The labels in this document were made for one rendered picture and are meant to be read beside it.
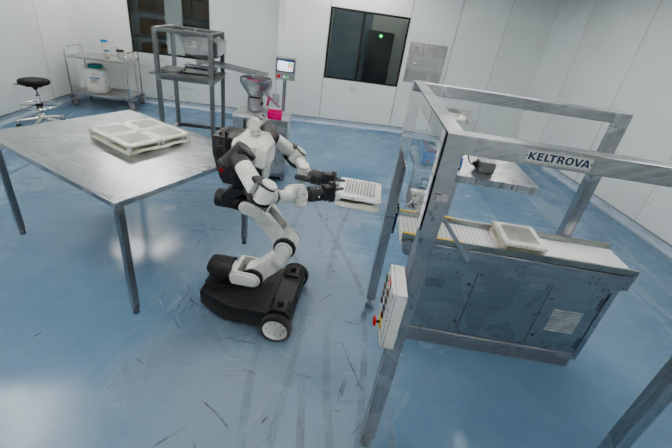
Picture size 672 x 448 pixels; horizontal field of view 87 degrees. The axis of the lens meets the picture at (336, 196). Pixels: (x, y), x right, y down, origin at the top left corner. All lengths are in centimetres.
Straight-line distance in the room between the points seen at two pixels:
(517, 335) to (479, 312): 32
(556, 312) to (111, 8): 734
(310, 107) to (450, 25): 285
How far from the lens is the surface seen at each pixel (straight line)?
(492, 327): 266
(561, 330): 281
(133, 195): 231
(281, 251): 224
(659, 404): 213
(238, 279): 248
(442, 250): 214
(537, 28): 779
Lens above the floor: 190
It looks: 27 degrees down
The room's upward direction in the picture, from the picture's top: 8 degrees clockwise
